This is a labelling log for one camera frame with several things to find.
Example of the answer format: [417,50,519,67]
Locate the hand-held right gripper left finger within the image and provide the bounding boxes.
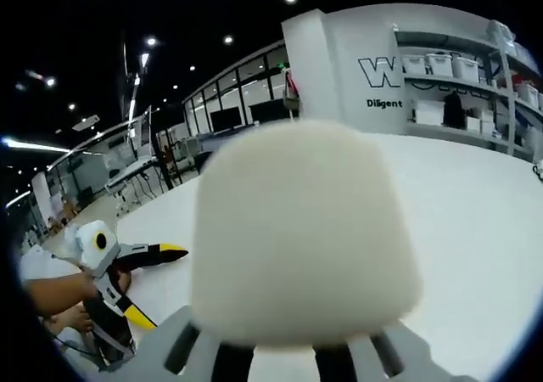
[134,304,255,382]

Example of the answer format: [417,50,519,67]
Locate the row of white storage bins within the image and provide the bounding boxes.
[400,19,543,111]

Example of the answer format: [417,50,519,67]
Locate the grey desk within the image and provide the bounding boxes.
[104,156,160,209]

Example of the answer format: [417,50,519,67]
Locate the black monitor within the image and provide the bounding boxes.
[210,106,242,132]
[248,101,286,125]

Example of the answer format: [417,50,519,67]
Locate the grey metal storage shelf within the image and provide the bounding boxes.
[393,19,543,165]

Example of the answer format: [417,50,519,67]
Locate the white plastic food tongs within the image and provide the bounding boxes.
[188,118,424,352]

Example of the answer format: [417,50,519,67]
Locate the person's left hand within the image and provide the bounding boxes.
[112,268,133,294]

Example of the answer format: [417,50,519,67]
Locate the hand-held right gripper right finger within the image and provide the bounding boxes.
[312,318,453,382]

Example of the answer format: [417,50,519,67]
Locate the black light stand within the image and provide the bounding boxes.
[150,110,186,190]

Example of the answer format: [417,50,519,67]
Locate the black bag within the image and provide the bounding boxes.
[443,91,467,128]

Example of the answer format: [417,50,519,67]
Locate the large tilted display screen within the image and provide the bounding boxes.
[126,104,154,162]

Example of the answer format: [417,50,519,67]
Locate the stand with hanging bags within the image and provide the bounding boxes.
[283,67,303,122]

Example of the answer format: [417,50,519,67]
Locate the white cardboard box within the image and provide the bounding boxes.
[413,99,445,126]

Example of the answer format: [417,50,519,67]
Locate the ceiling air vent panel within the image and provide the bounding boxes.
[71,114,102,132]

